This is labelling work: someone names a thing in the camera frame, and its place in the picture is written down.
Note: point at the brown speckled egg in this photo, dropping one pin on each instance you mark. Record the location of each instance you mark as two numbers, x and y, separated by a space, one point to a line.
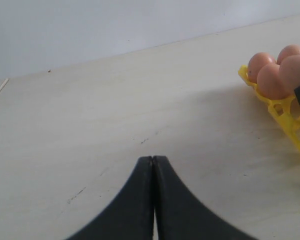
289 73

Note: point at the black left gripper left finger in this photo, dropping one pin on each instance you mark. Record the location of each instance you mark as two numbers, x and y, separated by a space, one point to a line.
130 215

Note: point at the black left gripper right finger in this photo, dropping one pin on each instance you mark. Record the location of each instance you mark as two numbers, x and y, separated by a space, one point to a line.
178 212

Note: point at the yellow plastic egg tray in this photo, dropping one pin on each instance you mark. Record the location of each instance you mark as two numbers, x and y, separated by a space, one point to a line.
280 110

